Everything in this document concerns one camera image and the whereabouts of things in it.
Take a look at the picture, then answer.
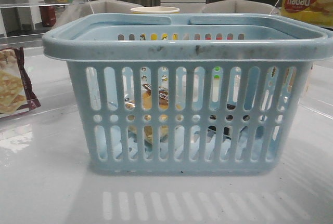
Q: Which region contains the maroon cracker snack bag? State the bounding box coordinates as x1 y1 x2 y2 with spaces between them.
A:
1 47 41 118

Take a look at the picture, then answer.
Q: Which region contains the yellow nabati wafer box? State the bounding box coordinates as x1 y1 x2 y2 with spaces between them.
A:
281 0 332 28

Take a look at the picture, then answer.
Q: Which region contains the beige armchair left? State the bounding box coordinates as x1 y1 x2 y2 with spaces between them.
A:
54 0 142 28

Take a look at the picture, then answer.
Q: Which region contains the light blue plastic basket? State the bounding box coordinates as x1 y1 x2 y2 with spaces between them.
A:
43 14 332 174

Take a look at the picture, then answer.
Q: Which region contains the dark tissue pack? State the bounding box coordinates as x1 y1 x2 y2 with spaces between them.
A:
205 103 252 146

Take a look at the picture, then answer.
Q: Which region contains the beige armchair right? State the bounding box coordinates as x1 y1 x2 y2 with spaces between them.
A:
202 0 280 15

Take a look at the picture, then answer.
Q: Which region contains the red fire extinguisher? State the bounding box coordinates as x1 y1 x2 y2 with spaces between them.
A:
40 6 56 27

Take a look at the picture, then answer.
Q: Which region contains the clear bagged bread pack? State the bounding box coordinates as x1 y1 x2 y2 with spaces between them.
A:
108 83 169 145

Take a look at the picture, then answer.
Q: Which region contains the clear acrylic shelf left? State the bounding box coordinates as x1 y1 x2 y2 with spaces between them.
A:
1 0 89 48

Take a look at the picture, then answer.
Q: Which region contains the beige armchair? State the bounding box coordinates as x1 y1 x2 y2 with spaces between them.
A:
202 0 280 15
54 0 142 28

